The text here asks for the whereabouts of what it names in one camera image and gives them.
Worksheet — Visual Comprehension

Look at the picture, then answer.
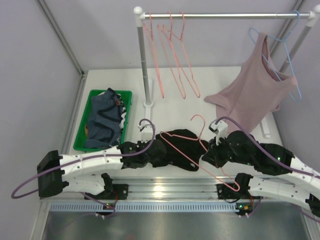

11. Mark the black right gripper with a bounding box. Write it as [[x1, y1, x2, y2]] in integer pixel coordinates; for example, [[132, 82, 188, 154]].
[[201, 134, 253, 168]]

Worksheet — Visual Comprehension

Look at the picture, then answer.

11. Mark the pink wire hanger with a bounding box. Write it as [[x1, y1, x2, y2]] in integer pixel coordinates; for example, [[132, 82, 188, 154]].
[[168, 11, 201, 99], [143, 17, 165, 99], [157, 11, 187, 99], [159, 114, 241, 192]]

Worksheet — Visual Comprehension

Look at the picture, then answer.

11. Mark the black tank top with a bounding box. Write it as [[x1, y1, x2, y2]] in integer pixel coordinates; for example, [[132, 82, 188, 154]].
[[150, 129, 209, 172]]

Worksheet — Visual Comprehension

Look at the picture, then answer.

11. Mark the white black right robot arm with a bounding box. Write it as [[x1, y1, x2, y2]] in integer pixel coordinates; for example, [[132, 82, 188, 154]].
[[202, 130, 320, 217]]

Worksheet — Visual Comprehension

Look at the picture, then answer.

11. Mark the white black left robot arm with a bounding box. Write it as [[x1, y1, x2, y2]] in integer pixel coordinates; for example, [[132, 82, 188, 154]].
[[37, 139, 167, 199]]

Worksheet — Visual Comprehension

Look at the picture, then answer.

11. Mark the pink tank top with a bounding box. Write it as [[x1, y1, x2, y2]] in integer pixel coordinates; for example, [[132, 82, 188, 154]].
[[204, 32, 298, 132]]

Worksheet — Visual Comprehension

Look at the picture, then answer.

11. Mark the blue grey garment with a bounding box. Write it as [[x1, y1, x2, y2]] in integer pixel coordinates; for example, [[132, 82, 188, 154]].
[[84, 88, 127, 149]]

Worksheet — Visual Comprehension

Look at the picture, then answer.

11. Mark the green plastic bin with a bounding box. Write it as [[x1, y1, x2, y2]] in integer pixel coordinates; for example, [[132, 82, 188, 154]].
[[73, 89, 133, 152]]

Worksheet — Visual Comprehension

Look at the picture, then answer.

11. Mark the silver white clothes rack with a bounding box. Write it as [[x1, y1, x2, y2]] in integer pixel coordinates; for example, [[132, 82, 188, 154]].
[[133, 6, 320, 139]]

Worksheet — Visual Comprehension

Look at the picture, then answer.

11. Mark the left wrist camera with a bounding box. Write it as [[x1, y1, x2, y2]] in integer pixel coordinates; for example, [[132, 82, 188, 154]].
[[138, 123, 154, 143]]

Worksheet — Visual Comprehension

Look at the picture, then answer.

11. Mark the aluminium mounting rail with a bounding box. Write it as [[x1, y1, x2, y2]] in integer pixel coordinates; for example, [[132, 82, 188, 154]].
[[74, 176, 276, 201]]

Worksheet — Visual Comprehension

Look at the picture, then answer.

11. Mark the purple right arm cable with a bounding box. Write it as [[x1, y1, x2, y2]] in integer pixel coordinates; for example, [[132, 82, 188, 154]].
[[214, 116, 320, 221]]

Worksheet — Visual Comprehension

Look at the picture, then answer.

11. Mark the white slotted cable duct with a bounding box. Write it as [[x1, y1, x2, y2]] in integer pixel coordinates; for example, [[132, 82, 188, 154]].
[[50, 201, 252, 213]]

